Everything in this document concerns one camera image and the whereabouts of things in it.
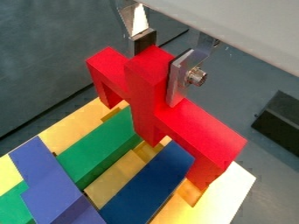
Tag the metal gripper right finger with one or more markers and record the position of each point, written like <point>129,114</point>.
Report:
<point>185,70</point>

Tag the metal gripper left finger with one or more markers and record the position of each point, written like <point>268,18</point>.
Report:
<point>140,34</point>

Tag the red cross-shaped block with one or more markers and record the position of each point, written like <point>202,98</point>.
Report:
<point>137,80</point>

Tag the yellow base board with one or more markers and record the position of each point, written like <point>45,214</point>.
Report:
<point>189,206</point>

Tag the black block holder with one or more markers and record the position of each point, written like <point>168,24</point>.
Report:
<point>278,121</point>

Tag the green long bar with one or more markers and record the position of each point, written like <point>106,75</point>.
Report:
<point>85,161</point>

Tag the blue long bar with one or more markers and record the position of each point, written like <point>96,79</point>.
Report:
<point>146,192</point>

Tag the purple cross-shaped block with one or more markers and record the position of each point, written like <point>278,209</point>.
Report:
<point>54,199</point>

